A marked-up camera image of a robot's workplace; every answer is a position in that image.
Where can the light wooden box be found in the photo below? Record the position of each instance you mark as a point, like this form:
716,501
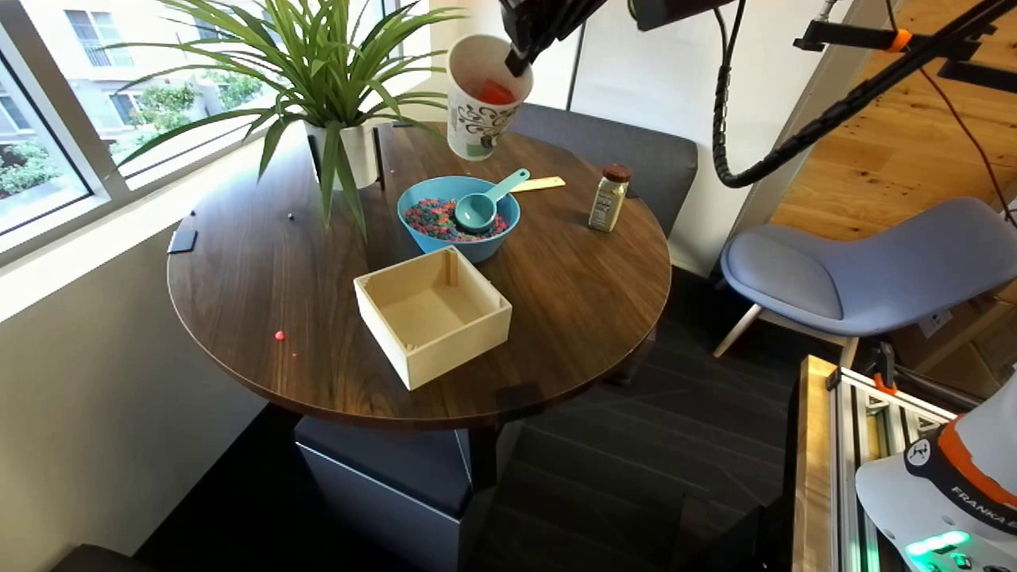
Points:
430,313

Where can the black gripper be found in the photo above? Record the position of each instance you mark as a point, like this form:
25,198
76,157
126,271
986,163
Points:
539,22

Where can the green potted plant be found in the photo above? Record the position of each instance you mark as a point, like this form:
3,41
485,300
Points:
314,65

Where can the spice jar with brown lid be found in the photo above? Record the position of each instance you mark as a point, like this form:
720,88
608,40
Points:
608,198

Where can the grey table clamp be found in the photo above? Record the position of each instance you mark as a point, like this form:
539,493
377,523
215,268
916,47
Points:
185,237

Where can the light blue chair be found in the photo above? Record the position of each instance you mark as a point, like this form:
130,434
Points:
849,289

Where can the robot base with orange ring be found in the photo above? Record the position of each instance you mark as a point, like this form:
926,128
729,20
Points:
949,504

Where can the teal measuring scoop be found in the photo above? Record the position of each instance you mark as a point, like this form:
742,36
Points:
479,212

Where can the metal rail frame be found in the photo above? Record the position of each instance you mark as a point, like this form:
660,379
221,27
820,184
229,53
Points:
845,422

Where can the grey table base block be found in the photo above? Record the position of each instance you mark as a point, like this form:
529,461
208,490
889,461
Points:
400,490

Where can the white plant pot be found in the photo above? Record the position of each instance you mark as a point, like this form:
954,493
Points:
356,154

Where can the patterned paper cup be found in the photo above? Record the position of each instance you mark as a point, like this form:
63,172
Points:
480,92

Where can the blue bowl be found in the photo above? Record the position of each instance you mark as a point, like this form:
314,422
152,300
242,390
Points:
426,214

